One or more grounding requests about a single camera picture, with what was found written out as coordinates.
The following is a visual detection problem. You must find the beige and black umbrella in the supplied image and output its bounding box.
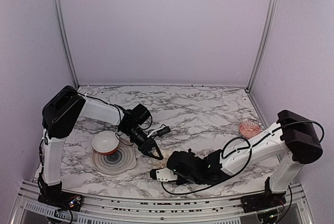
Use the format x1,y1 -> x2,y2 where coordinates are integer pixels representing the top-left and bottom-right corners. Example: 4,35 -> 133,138
151,150 -> 172,171

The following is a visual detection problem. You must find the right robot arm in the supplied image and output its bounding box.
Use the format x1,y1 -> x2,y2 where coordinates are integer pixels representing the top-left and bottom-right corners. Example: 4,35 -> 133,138
154,110 -> 323,213

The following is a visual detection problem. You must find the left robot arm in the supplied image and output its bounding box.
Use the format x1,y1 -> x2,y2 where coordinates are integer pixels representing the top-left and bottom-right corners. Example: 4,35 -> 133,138
37,86 -> 163,211

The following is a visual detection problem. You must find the grey collapsed silicone lid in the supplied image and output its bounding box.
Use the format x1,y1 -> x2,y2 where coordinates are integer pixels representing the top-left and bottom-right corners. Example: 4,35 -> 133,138
92,146 -> 137,175

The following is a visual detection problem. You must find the white bowl red rim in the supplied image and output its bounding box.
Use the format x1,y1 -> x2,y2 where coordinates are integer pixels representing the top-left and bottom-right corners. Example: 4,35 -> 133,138
92,131 -> 120,155

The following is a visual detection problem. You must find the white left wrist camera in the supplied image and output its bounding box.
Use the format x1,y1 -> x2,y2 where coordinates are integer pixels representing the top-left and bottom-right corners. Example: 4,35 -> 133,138
148,124 -> 171,137

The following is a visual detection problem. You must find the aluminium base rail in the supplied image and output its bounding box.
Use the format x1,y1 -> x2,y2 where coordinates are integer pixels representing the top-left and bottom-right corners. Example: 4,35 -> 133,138
9,181 -> 314,223

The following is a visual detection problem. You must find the left aluminium frame post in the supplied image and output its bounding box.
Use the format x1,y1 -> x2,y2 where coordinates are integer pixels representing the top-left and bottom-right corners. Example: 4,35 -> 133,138
53,0 -> 79,89

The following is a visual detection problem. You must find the aluminium frame post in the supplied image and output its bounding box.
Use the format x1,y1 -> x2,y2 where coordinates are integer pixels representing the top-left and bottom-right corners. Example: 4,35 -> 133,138
246,0 -> 278,93
53,0 -> 79,89

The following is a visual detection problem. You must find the right aluminium frame post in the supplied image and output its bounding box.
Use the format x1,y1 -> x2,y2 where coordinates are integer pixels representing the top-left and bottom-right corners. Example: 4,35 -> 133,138
246,0 -> 278,93

